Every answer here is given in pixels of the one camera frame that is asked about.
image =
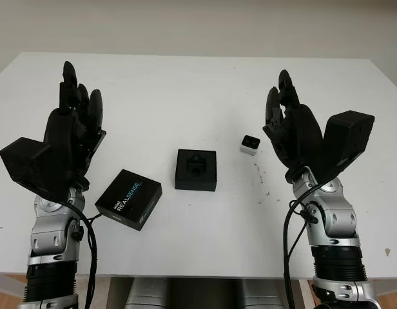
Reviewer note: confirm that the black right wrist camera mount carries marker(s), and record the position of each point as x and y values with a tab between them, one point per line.
350	138

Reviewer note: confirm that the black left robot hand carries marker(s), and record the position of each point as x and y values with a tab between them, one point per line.
61	128

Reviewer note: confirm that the grey robot torso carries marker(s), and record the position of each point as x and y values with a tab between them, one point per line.
198	294

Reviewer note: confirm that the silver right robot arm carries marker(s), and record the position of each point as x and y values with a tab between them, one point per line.
337	225

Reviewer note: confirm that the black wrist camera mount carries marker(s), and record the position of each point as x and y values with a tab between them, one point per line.
24	161
350	138

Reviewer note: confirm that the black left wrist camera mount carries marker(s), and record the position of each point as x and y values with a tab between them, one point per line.
24	161

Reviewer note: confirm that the white table leg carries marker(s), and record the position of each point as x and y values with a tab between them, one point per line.
306	294

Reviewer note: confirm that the small silver depth camera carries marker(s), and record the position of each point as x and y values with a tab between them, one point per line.
250	145

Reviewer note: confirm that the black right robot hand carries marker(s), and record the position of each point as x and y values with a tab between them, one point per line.
303	132

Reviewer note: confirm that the black RealSense box lid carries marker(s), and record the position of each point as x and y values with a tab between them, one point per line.
127	199

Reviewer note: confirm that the black box base with insert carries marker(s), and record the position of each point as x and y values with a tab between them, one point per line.
195	180

